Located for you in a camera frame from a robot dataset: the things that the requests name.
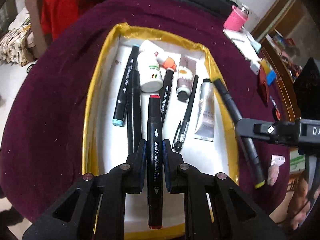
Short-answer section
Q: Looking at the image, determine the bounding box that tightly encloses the black electrical tape roll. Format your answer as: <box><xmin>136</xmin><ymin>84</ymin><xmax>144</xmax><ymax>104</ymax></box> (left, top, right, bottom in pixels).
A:
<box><xmin>272</xmin><ymin>107</ymin><xmax>281</xmax><ymax>121</ymax></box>

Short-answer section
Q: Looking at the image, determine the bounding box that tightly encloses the yellow capped black marker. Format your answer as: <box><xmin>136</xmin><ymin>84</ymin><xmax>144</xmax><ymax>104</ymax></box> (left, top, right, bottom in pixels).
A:
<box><xmin>211</xmin><ymin>77</ymin><xmax>266</xmax><ymax>190</ymax></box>

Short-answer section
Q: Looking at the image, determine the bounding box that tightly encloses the white L'Occitane cream tube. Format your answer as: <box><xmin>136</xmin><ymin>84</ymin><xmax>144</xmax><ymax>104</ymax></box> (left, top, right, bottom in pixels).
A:
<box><xmin>194</xmin><ymin>79</ymin><xmax>215</xmax><ymax>141</ymax></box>

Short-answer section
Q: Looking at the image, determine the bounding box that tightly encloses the teal capped black marker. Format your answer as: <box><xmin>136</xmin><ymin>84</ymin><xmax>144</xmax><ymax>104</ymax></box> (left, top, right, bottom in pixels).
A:
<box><xmin>112</xmin><ymin>44</ymin><xmax>139</xmax><ymax>127</ymax></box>

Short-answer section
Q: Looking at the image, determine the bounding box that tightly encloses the red capped black marker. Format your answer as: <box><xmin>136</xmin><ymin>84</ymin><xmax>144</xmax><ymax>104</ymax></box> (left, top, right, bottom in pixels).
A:
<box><xmin>147</xmin><ymin>95</ymin><xmax>163</xmax><ymax>229</ymax></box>

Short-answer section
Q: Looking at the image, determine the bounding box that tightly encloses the black ballpoint pen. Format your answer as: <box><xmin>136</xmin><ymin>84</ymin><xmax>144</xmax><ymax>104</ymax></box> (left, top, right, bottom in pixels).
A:
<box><xmin>172</xmin><ymin>75</ymin><xmax>199</xmax><ymax>152</ymax></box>

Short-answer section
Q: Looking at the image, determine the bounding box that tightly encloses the pink hand cream tube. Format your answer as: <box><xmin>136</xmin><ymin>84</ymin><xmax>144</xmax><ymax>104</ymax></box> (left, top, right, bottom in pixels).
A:
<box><xmin>176</xmin><ymin>55</ymin><xmax>196</xmax><ymax>102</ymax></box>

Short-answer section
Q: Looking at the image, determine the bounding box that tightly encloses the small white green bottle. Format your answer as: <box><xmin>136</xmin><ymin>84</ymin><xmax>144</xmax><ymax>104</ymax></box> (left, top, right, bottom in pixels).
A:
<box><xmin>137</xmin><ymin>51</ymin><xmax>163</xmax><ymax>93</ymax></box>

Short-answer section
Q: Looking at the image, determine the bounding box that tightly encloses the white bottle orange cap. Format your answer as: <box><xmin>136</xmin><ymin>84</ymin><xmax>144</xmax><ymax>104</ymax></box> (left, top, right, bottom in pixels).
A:
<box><xmin>139</xmin><ymin>39</ymin><xmax>178</xmax><ymax>72</ymax></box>

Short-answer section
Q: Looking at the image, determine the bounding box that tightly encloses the pink fluffy hair clip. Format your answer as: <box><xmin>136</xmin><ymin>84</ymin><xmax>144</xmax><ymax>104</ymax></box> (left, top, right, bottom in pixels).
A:
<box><xmin>267</xmin><ymin>164</ymin><xmax>279</xmax><ymax>186</ymax></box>

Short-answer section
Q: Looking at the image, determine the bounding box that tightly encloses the white capped black marker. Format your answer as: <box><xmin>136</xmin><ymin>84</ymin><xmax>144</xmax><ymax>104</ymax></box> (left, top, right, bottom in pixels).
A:
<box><xmin>159</xmin><ymin>68</ymin><xmax>174</xmax><ymax>123</ymax></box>

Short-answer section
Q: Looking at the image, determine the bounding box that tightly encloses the operator right hand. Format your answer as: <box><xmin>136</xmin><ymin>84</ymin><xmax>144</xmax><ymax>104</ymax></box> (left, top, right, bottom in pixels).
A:
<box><xmin>287</xmin><ymin>176</ymin><xmax>310</xmax><ymax>230</ymax></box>

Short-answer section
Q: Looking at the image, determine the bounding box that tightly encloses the small silver tube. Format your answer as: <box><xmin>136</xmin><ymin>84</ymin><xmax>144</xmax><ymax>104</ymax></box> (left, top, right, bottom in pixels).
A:
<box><xmin>269</xmin><ymin>96</ymin><xmax>277</xmax><ymax>108</ymax></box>

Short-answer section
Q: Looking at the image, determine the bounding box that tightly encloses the red foil pouch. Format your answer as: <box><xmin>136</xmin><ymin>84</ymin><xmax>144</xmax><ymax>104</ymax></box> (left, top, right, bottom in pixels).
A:
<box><xmin>258</xmin><ymin>67</ymin><xmax>269</xmax><ymax>107</ymax></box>

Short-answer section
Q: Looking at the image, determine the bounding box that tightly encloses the yellow packing tape roll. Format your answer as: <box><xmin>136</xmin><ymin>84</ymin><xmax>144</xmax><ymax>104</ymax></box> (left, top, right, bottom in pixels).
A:
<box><xmin>260</xmin><ymin>59</ymin><xmax>272</xmax><ymax>75</ymax></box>

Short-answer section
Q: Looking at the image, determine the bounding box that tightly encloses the purple velvet table cloth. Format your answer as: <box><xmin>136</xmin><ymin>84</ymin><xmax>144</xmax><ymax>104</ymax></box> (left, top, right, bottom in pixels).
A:
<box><xmin>0</xmin><ymin>0</ymin><xmax>292</xmax><ymax>230</ymax></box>

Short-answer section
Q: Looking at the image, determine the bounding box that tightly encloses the white paper booklet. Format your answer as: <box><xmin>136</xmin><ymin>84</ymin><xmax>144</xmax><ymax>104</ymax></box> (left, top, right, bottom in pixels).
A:
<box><xmin>223</xmin><ymin>29</ymin><xmax>261</xmax><ymax>62</ymax></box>

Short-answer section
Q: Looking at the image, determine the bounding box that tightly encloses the wooden brick pattern headboard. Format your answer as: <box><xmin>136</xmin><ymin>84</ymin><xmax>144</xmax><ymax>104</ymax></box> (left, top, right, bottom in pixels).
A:
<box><xmin>252</xmin><ymin>0</ymin><xmax>319</xmax><ymax>121</ymax></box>

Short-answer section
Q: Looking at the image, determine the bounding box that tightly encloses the small black marker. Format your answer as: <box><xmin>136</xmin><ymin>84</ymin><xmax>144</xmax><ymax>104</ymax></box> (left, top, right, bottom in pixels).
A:
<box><xmin>127</xmin><ymin>70</ymin><xmax>142</xmax><ymax>154</ymax></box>

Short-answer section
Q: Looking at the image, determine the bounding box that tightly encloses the gold lined white box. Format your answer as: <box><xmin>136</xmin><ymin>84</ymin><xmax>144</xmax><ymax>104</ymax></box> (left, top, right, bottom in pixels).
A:
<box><xmin>81</xmin><ymin>22</ymin><xmax>239</xmax><ymax>240</ymax></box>

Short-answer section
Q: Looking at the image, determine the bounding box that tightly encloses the pink knitted bottle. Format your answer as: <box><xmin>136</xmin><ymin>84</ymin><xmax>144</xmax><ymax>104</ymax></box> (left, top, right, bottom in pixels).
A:
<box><xmin>223</xmin><ymin>4</ymin><xmax>249</xmax><ymax>31</ymax></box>

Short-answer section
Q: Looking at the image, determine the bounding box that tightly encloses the person in red coat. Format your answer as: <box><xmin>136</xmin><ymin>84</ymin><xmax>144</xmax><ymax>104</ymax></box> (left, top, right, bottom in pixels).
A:
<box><xmin>41</xmin><ymin>0</ymin><xmax>101</xmax><ymax>40</ymax></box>

